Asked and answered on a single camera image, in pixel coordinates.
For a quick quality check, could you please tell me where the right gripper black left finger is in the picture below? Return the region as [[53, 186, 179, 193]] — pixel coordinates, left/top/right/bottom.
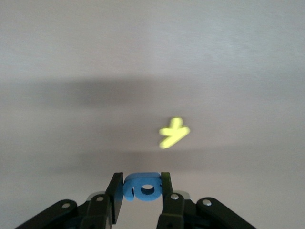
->
[[14, 172, 125, 229]]

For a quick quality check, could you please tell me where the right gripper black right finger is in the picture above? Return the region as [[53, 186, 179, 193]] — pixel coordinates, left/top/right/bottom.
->
[[156, 171, 257, 229]]

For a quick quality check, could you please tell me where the blue letter a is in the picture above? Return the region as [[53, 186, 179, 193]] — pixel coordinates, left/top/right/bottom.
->
[[122, 172, 163, 202]]

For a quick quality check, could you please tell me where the yellow letter k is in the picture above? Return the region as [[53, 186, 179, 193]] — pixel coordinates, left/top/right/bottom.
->
[[158, 117, 191, 150]]

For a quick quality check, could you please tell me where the brown table cover mat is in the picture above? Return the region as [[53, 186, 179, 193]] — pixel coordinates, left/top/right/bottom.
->
[[0, 0, 305, 229]]

